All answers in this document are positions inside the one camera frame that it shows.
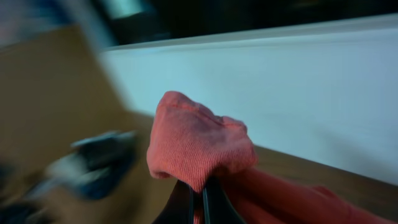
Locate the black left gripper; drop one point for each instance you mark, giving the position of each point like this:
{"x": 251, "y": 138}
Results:
{"x": 93, "y": 169}

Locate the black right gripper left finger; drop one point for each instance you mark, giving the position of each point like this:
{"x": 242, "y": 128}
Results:
{"x": 179, "y": 207}

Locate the orange-red t-shirt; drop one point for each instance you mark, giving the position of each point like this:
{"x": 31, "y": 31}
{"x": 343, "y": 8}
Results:
{"x": 194, "y": 145}

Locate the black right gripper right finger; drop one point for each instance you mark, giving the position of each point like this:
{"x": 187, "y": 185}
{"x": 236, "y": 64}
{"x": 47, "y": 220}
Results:
{"x": 216, "y": 205}

